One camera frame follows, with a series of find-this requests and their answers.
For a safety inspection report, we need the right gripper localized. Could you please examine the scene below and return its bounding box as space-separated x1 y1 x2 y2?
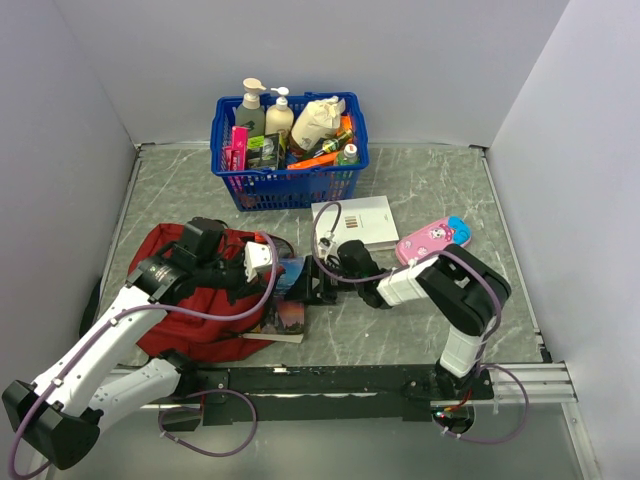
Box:
284 254 363 305

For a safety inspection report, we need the red backpack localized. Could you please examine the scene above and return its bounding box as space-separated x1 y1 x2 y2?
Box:
128 223 295 363

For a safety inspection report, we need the blue Jane Eyre book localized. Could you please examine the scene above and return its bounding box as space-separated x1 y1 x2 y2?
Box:
243 257 305 344

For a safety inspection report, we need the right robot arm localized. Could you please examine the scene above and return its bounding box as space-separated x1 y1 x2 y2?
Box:
277 240 512 398

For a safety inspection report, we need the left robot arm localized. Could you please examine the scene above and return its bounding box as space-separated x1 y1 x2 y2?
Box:
2 217 280 478

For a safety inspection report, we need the beige paper bag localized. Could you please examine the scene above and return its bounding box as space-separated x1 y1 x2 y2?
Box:
289 96 346 152

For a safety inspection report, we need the white book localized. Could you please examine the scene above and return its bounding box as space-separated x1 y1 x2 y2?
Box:
311 196 399 254

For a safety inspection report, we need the blue plastic basket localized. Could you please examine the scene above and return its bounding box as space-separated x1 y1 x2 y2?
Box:
210 91 369 211

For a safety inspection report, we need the pink box in basket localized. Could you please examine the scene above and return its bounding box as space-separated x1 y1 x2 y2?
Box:
223 126 249 172

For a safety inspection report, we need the black and green box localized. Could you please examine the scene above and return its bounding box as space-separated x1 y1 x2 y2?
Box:
245 133 286 170

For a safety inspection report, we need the green drink bottle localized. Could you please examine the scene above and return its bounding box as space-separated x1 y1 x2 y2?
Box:
335 143 359 166

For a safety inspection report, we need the pink cartoon pencil case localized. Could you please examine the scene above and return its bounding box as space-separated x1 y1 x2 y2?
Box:
395 216 472 265

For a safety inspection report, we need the grey pump bottle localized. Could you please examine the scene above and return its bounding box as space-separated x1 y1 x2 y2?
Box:
235 77 266 138

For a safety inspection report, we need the orange package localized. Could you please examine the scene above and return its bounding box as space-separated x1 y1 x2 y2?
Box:
286 115 354 170

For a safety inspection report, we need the cream pump bottle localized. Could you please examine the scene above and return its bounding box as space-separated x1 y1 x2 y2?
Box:
265 87 294 140

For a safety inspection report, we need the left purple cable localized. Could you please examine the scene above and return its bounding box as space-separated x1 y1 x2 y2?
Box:
8 230 280 479

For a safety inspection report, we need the purple cable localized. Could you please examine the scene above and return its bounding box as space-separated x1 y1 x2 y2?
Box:
8 230 280 479
311 201 530 445

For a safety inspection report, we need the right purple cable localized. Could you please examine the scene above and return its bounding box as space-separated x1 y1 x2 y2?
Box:
311 201 530 445

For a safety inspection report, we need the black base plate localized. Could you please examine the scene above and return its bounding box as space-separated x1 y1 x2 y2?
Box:
163 364 494 432

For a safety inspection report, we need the aluminium rail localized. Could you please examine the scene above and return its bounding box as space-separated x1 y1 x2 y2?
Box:
47 362 576 412

